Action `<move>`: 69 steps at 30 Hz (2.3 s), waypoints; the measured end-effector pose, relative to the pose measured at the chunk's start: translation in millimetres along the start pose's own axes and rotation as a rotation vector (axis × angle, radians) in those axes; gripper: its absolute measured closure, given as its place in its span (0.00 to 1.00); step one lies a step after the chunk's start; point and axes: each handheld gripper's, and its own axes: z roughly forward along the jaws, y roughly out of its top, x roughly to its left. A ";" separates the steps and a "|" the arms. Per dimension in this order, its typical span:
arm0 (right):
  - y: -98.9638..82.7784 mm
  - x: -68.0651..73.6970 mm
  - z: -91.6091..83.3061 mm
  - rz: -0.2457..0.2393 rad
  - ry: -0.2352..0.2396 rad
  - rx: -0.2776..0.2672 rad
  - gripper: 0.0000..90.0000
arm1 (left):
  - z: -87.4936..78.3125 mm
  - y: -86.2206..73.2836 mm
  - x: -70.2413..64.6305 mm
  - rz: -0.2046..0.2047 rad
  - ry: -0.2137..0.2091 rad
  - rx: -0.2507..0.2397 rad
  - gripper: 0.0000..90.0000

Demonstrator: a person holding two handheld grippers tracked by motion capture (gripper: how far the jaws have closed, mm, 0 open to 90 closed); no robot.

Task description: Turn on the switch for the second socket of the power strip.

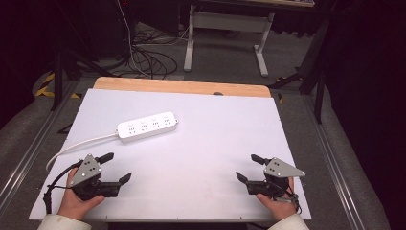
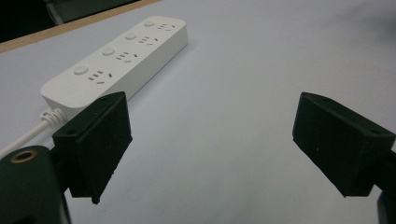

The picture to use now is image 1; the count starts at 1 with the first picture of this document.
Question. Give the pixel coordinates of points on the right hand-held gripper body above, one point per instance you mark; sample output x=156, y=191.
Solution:
x=281, y=169

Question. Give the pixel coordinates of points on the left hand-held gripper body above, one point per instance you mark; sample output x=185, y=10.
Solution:
x=84, y=172

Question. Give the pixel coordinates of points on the person's left hand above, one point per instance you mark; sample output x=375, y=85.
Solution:
x=75, y=204

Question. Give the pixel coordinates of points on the person's right hand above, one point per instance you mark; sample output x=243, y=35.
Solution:
x=278, y=207

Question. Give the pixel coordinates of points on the white table sheet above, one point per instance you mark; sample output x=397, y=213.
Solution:
x=198, y=153

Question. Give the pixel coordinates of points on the white power strip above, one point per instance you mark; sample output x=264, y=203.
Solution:
x=146, y=126

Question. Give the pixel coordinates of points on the black metal stand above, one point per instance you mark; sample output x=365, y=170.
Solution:
x=57, y=80
x=319, y=96

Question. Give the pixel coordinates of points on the yellow black floor tape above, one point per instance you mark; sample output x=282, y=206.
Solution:
x=48, y=81

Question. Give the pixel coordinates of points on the wooden desk top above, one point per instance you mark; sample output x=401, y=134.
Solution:
x=271, y=2

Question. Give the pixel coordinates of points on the aluminium floor rail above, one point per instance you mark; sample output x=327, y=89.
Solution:
x=32, y=143
x=332, y=156

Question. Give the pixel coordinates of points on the white metal desk frame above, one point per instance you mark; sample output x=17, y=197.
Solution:
x=230, y=20

